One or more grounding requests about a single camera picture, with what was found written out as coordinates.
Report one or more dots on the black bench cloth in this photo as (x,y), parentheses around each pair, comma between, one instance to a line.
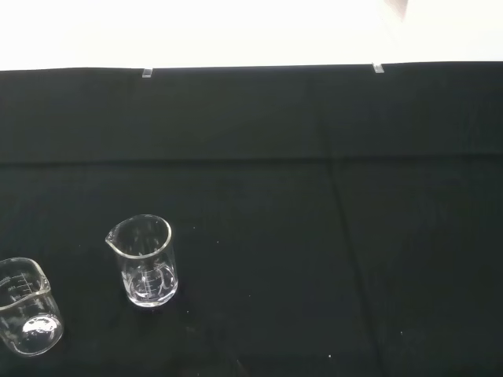
(298,220)

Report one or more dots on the clear tape strip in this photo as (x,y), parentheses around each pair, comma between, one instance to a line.
(147,73)
(377,67)

